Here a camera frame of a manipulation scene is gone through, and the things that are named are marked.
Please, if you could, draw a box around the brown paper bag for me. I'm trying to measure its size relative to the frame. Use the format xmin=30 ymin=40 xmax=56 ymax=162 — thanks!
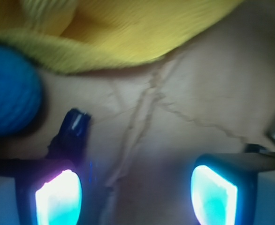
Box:
xmin=0 ymin=0 xmax=275 ymax=225

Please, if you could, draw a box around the dark blue rope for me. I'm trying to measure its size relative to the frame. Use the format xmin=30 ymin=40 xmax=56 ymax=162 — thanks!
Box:
xmin=47 ymin=107 xmax=92 ymax=169

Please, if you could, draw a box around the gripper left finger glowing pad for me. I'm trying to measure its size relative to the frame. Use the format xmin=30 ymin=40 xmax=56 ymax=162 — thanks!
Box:
xmin=0 ymin=159 xmax=82 ymax=225

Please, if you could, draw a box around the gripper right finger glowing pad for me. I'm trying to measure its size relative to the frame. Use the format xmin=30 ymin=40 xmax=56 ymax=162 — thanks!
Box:
xmin=191 ymin=153 xmax=275 ymax=225

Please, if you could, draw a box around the blue rubber ball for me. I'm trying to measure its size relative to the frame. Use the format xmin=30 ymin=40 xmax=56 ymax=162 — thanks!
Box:
xmin=0 ymin=45 xmax=42 ymax=137

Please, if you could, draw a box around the yellow microfiber cloth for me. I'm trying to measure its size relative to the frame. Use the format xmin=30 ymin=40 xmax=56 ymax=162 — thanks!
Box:
xmin=0 ymin=0 xmax=241 ymax=74

